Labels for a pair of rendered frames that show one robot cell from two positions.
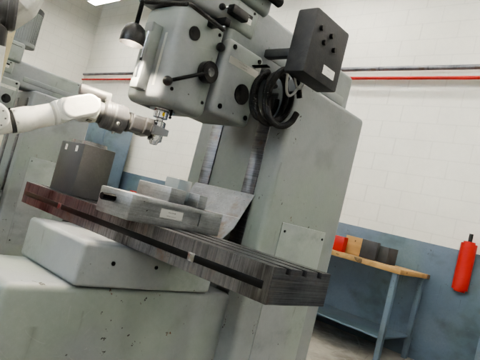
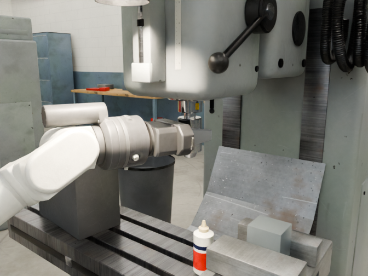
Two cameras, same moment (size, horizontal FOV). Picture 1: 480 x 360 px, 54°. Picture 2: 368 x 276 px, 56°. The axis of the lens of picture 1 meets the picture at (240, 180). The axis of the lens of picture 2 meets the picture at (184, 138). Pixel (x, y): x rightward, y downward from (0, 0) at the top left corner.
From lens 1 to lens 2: 101 cm
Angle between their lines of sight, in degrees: 16
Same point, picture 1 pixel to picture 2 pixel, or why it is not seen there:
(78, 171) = (77, 206)
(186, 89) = (236, 58)
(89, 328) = not seen: outside the picture
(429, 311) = not seen: hidden behind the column
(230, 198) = (285, 170)
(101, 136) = (45, 47)
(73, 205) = (91, 267)
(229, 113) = (289, 67)
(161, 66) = (186, 28)
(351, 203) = not seen: hidden behind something
